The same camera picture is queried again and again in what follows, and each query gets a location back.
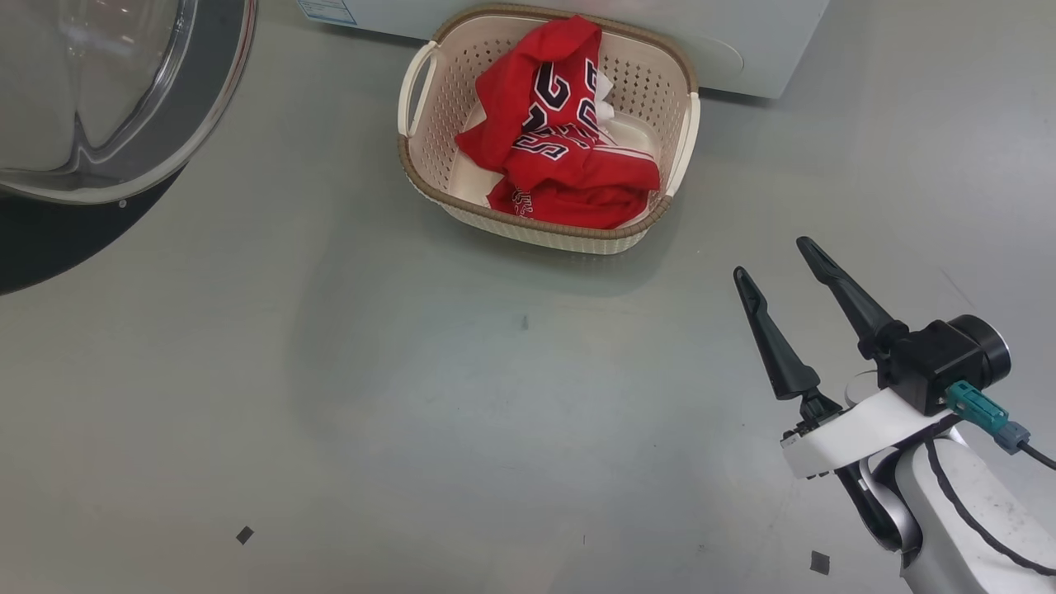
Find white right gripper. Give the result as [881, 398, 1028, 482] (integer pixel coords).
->
[733, 236, 962, 481]

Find red jersey with numbers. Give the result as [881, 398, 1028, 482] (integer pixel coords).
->
[455, 15, 615, 176]

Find black round glass washer door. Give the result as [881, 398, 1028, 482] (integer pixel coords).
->
[0, 0, 258, 296]

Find white front-load washing machine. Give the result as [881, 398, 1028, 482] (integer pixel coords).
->
[293, 0, 830, 100]

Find cream perforated basket brown rim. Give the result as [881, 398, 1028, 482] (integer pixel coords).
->
[397, 4, 701, 255]

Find blue energy label sticker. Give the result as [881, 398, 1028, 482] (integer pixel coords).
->
[295, 0, 357, 26]

